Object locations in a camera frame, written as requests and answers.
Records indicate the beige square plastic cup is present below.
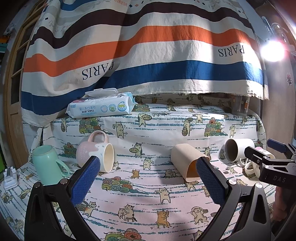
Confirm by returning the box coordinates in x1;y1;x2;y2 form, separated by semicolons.
171;144;210;182

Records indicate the clear glass cup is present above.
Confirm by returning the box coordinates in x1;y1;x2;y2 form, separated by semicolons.
231;95;250;116

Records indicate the white mug pink base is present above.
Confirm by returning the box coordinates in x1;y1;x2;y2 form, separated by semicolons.
244;147;275;178

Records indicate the white mug dark inside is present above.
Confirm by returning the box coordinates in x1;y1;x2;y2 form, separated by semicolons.
224;138;255;167

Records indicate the white charger plug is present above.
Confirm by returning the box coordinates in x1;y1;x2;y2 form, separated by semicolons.
4;167;18;191

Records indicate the mint green plastic mug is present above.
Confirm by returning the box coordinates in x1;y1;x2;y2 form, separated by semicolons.
32;145;70;185

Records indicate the pink and white mug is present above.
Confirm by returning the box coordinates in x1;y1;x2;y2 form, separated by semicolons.
76;131;114;173

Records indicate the bright lamp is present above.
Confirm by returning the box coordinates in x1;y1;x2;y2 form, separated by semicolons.
260;40;285;62

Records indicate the cat pattern bed sheet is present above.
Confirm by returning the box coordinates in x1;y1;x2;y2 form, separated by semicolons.
0;92;277;241

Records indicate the baby wipes pack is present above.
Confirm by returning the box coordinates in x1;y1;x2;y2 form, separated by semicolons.
66;88;137;118

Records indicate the striped Paris cloth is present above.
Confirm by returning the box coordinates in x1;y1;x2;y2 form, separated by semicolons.
21;1;268;127

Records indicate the wooden door frame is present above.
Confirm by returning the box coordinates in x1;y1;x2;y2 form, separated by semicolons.
1;1;46;168

